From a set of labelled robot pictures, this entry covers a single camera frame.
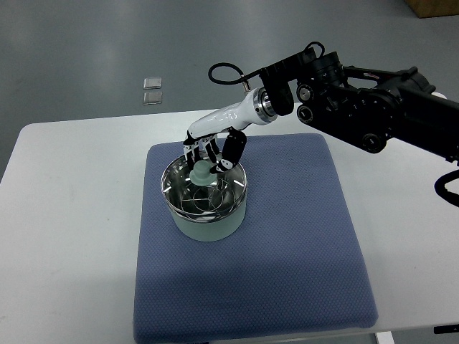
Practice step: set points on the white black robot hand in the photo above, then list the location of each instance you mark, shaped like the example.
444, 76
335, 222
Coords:
221, 135

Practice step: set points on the glass lid green knob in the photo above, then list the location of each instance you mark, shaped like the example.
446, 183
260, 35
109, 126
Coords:
177, 175

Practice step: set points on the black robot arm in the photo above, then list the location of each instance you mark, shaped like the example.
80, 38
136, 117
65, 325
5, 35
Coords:
363, 107

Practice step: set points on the steel steamer rack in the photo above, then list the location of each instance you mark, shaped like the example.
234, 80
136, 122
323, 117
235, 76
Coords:
200, 200

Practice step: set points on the upper floor outlet plate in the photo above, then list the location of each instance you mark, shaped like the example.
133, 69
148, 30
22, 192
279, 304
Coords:
150, 83

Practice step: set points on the blue quilted mat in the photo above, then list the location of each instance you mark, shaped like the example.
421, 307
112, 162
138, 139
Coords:
294, 265

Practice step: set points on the cardboard box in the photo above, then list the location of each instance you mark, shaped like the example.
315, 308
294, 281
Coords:
433, 8

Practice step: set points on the green pot with handle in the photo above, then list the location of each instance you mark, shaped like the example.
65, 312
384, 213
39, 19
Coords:
213, 231

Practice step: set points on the black table edge bracket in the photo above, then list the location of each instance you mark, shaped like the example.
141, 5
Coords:
446, 329

